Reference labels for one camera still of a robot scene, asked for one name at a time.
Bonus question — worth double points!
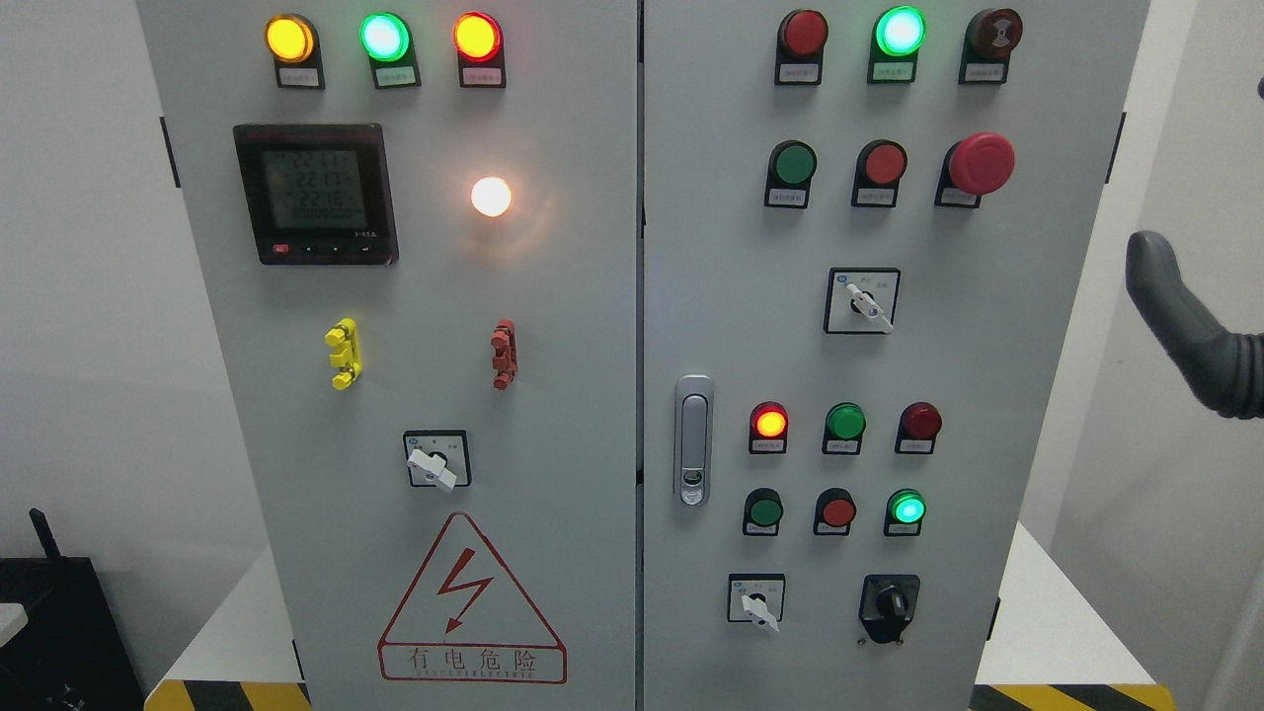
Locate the gray electrical control cabinet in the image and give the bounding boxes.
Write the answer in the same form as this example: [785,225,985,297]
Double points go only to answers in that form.
[138,1,1149,710]

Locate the yellow terminal connector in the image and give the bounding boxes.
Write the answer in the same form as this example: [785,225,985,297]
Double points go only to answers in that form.
[324,318,364,391]

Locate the red terminal connector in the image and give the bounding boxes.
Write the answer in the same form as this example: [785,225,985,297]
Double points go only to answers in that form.
[489,319,518,391]

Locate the yellow indicator lamp top left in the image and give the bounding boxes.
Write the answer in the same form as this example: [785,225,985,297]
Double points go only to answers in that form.
[265,13,325,90]

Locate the green push button upper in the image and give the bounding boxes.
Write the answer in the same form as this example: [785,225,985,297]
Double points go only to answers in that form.
[763,140,818,207]

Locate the dark red buzzer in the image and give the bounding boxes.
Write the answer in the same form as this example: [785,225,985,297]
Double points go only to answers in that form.
[958,8,1024,85]

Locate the bottom white rotary switch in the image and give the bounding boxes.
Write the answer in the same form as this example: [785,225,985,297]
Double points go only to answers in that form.
[727,573,787,633]

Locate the red push button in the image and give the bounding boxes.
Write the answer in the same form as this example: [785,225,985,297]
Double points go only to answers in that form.
[849,139,909,207]
[811,490,857,536]

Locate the gray rotary selector switch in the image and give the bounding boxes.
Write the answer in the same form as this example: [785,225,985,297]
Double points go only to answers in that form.
[823,267,902,337]

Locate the red lit indicator lamp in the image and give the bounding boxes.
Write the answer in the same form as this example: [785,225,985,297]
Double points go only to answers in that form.
[453,11,507,89]

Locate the red push button lower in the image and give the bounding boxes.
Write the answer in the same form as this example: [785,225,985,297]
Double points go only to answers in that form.
[811,490,857,536]

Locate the green indicator lamp top left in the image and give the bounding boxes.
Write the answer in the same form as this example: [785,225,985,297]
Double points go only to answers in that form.
[359,11,421,90]

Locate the green push button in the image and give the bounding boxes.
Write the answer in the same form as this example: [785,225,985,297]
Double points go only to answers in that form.
[742,487,784,536]
[763,140,818,207]

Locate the dark red lamp top right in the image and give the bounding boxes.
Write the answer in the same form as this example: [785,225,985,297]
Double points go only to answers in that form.
[774,9,830,86]

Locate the red lit lamp lower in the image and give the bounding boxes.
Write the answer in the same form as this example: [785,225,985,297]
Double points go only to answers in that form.
[747,401,789,454]

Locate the green lamp lower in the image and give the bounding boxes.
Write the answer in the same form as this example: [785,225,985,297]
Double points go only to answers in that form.
[822,402,867,455]

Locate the black digital power meter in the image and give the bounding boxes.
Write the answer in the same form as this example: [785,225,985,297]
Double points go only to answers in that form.
[233,124,398,266]

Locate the red electric hazard warning sticker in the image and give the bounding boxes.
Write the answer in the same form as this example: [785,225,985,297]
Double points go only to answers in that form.
[375,512,568,684]

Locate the green push button lower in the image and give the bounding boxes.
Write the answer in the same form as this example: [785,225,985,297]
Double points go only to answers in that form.
[742,487,784,536]

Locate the red push button upper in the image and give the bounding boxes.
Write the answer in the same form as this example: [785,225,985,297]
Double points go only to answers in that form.
[849,139,909,207]

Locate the bright green lit button lower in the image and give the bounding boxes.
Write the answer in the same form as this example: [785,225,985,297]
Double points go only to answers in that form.
[882,490,928,536]

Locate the bright green lamp top right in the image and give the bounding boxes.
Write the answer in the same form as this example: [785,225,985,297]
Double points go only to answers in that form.
[866,5,927,85]

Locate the left door white rotary switch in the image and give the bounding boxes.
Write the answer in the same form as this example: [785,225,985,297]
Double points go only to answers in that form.
[402,431,471,492]

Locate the red emergency stop mushroom button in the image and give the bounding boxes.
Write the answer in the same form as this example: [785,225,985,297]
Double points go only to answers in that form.
[934,132,1016,207]

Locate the white glowing indicator lamp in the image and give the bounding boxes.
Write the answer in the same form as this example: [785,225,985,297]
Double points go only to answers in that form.
[469,176,514,219]

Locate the black rotary knob switch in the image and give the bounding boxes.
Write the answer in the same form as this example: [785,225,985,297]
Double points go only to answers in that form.
[858,576,920,644]

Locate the silver door lock handle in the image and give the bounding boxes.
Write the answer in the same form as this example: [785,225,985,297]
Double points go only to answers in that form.
[672,374,714,506]

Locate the black box with antenna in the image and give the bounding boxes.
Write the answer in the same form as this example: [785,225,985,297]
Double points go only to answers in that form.
[1,509,144,710]

